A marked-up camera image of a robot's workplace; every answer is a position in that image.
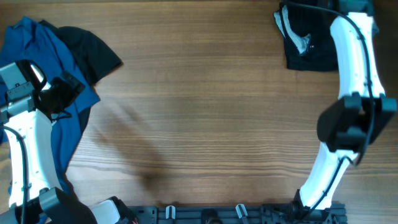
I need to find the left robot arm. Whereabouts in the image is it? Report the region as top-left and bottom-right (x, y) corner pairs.
(1, 60), (137, 223)

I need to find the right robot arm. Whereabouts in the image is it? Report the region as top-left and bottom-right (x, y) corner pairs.
(289, 1), (397, 222)

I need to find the folded black clothes pile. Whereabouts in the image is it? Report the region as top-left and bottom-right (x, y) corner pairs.
(272, 0), (380, 72)

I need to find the black garment under shirt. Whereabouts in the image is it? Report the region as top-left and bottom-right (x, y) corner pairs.
(39, 20), (122, 131)

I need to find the dark blue polo shirt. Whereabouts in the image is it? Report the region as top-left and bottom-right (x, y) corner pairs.
(1, 16), (100, 194)

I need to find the left white rail clip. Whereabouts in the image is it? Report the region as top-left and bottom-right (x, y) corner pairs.
(165, 205), (176, 220)

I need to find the white rail clip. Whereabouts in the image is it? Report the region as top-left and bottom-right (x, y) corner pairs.
(235, 203), (249, 224)
(165, 205), (176, 220)

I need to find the right white rail clip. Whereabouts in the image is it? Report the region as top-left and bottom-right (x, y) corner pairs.
(235, 203), (249, 224)

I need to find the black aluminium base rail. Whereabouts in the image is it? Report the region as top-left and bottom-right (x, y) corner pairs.
(130, 203), (348, 224)

